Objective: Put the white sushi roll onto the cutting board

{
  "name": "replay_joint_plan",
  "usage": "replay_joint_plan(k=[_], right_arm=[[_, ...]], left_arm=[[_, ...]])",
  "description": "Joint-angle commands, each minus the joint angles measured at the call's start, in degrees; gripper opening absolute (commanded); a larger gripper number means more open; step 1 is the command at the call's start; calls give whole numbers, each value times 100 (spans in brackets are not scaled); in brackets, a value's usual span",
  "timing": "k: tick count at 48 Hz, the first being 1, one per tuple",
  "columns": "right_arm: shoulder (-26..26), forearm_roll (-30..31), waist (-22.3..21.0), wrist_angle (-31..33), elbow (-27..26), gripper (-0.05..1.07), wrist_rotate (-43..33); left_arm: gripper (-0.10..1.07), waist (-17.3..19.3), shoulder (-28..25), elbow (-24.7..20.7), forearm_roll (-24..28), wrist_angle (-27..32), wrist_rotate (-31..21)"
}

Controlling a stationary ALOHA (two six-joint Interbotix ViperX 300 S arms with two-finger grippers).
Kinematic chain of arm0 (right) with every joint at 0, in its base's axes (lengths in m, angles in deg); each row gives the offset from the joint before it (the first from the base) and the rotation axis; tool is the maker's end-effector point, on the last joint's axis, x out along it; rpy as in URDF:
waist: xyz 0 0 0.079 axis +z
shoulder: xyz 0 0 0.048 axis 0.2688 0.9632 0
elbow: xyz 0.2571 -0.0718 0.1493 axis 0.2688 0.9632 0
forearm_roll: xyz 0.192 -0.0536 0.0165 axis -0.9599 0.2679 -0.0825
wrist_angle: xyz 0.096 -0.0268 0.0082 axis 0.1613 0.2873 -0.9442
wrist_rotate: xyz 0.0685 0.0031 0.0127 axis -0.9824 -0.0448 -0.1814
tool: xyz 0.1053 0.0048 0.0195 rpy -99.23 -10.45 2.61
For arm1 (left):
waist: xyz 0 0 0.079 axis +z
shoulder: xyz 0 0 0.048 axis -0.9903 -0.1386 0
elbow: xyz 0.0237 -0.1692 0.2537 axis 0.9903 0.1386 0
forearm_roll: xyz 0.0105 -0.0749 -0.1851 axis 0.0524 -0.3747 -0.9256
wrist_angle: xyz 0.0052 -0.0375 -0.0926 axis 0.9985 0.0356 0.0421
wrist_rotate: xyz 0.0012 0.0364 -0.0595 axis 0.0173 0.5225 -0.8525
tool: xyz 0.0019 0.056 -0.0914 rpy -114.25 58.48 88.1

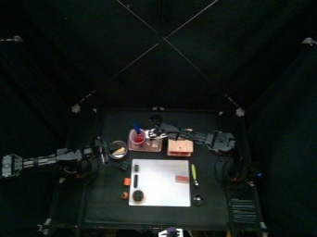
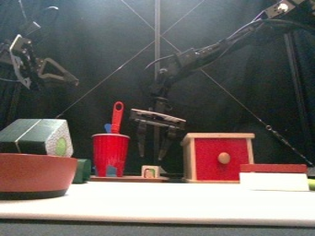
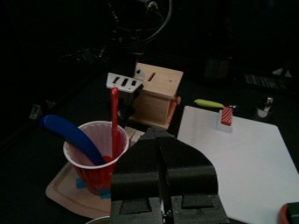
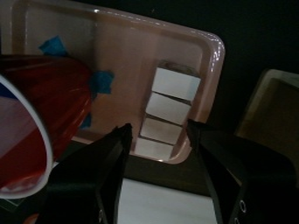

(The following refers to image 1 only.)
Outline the round dark green toy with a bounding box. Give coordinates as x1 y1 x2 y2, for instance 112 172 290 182
131 189 146 204

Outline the pink plastic tray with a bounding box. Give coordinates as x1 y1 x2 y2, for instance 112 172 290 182
126 128 163 153

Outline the round metal bowl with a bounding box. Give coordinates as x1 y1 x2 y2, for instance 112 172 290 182
108 140 129 160

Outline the yellow-green handled tool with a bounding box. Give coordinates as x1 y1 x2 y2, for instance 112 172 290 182
190 163 199 188

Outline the small black round dish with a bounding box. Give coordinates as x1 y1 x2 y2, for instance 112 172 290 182
191 193 206 206

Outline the blue plastic spoon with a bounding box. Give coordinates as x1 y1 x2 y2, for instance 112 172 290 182
131 122 143 137

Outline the purple white object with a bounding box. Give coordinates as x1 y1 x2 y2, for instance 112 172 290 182
158 227 183 237

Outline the red plastic cup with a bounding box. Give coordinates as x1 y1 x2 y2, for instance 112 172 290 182
129 129 149 146

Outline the thin metal brace rod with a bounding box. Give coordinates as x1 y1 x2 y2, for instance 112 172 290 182
74 0 219 109
115 0 245 114

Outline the white cutting board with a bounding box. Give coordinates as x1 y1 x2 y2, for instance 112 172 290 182
127 158 191 207

